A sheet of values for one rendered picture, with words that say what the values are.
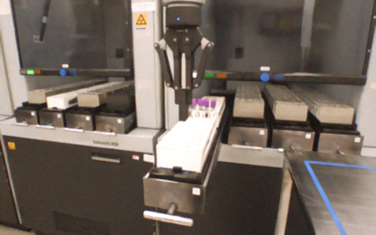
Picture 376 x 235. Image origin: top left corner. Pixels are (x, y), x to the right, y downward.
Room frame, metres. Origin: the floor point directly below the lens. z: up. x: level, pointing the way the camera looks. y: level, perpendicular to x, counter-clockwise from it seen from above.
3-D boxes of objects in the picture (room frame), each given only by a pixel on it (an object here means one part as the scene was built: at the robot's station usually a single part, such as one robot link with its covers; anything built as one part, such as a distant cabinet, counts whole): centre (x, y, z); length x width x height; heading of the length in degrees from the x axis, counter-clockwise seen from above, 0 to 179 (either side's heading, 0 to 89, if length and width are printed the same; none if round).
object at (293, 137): (1.04, -0.45, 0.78); 0.73 x 0.14 x 0.09; 166
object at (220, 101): (0.90, -0.10, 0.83); 0.30 x 0.10 x 0.06; 166
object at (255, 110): (0.85, -0.24, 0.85); 0.12 x 0.02 x 0.06; 76
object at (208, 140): (0.60, -0.02, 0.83); 0.30 x 0.10 x 0.06; 166
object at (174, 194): (0.73, -0.06, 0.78); 0.73 x 0.14 x 0.09; 166
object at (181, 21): (0.50, 0.00, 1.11); 0.08 x 0.07 x 0.09; 76
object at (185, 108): (0.50, 0.00, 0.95); 0.03 x 0.01 x 0.07; 166
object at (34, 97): (1.11, 0.73, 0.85); 0.12 x 0.02 x 0.06; 76
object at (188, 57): (0.50, -0.01, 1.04); 0.04 x 0.01 x 0.11; 166
